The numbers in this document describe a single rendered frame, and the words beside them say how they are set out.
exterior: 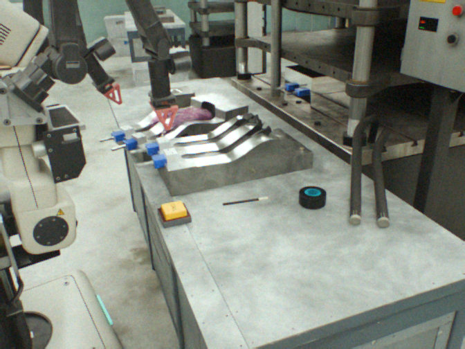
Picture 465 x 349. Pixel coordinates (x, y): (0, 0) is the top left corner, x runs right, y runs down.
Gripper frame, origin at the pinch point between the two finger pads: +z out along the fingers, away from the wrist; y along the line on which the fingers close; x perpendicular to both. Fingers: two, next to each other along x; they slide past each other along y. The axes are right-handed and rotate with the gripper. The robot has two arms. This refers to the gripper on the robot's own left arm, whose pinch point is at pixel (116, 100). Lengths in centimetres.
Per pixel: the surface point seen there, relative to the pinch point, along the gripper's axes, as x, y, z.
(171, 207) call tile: 13, -59, 11
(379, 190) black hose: -34, -87, 33
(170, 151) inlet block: 1.2, -40.3, 8.2
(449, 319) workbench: -19, -117, 49
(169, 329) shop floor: 43, -22, 90
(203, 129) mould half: -18.9, -15.9, 24.2
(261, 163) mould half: -19, -54, 25
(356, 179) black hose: -33, -81, 31
